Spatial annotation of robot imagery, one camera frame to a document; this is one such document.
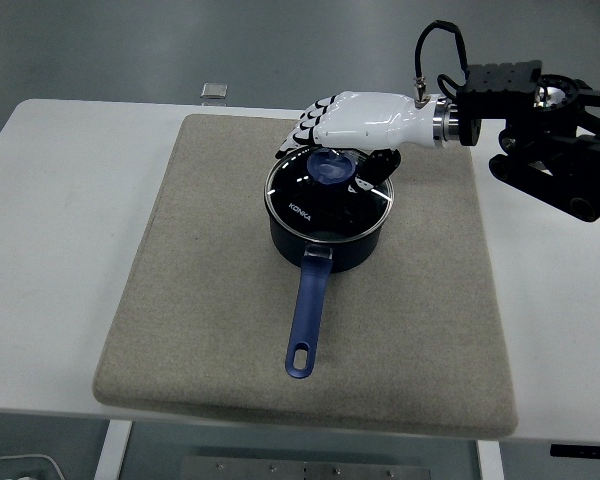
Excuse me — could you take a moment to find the black saucepan with blue handle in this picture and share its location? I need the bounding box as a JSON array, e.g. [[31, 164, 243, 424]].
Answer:
[[267, 197, 382, 380]]

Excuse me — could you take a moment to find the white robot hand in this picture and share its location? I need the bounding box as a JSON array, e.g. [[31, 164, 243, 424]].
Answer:
[[273, 90, 439, 196]]

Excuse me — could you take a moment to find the black bar under table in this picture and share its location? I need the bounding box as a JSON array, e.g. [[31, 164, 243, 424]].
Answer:
[[549, 443, 600, 459]]

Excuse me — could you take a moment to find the white table leg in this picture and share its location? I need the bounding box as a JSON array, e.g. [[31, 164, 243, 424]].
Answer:
[[475, 439, 505, 480], [93, 419, 134, 480]]

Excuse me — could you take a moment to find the glass pot lid blue knob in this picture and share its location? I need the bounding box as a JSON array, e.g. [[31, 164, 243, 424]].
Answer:
[[263, 144, 395, 246]]

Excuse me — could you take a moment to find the beige fabric mat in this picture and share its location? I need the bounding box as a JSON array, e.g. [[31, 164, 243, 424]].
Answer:
[[92, 113, 519, 441]]

